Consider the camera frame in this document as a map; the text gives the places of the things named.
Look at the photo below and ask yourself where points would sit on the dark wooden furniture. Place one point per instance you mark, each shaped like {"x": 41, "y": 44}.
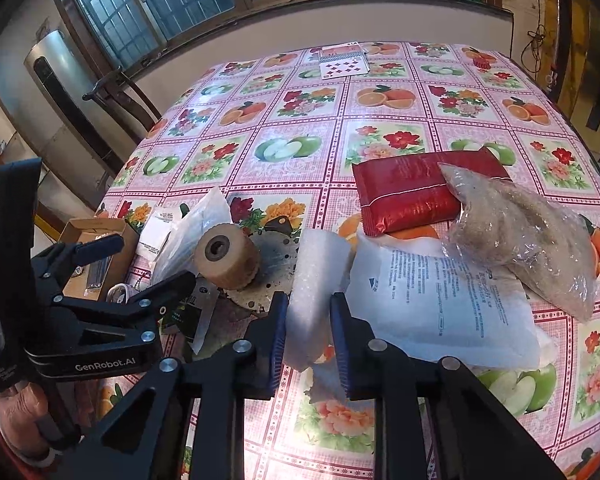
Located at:
{"x": 575, "y": 60}

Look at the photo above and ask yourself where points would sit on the large white printed pouch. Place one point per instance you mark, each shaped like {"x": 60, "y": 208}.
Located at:
{"x": 430, "y": 305}

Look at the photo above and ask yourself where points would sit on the red foil packet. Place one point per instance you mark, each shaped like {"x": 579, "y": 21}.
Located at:
{"x": 405, "y": 195}

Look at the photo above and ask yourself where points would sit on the beige grinding wheel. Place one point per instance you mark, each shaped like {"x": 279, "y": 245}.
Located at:
{"x": 230, "y": 265}

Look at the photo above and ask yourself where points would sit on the dark wooden chair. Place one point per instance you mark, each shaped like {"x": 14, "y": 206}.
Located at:
{"x": 125, "y": 105}

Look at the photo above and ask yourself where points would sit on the fruit and flower print tablecloth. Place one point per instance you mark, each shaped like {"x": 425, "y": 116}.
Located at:
{"x": 320, "y": 175}

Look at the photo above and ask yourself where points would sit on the white foam sheet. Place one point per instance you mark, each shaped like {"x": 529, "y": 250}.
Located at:
{"x": 312, "y": 280}

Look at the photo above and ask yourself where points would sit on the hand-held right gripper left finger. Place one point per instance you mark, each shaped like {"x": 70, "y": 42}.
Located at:
{"x": 276, "y": 345}

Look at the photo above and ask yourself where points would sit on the person's left hand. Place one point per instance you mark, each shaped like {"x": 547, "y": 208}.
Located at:
{"x": 17, "y": 412}

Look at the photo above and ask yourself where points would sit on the silver standing air conditioner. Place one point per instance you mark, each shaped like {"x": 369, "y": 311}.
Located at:
{"x": 55, "y": 75}

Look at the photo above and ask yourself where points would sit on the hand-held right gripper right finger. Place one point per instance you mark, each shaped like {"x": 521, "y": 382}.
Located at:
{"x": 341, "y": 350}

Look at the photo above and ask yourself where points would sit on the dark green packet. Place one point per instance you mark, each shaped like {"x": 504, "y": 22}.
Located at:
{"x": 190, "y": 315}

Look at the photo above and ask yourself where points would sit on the brown cardboard box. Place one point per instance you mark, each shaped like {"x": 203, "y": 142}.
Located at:
{"x": 125, "y": 260}

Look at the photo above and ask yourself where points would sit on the glossy white printed pouch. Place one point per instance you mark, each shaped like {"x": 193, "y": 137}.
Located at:
{"x": 200, "y": 220}

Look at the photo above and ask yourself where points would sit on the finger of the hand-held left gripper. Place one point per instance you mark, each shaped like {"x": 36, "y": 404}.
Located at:
{"x": 170, "y": 287}
{"x": 100, "y": 250}

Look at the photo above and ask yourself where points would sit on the playing card with red diamonds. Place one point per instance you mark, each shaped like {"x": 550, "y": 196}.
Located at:
{"x": 344, "y": 67}

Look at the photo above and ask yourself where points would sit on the deck of playing cards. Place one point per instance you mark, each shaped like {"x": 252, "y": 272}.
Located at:
{"x": 340, "y": 50}

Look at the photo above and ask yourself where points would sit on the pack of metal rods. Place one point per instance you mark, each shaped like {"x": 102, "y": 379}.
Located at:
{"x": 96, "y": 272}

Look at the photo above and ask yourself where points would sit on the small white pouch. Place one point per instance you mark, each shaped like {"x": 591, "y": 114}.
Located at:
{"x": 155, "y": 240}

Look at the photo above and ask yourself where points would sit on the clear bag of brown fibre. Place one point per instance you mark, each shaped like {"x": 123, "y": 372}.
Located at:
{"x": 520, "y": 240}

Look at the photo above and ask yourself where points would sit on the round saw blade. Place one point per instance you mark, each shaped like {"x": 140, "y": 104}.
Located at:
{"x": 275, "y": 265}

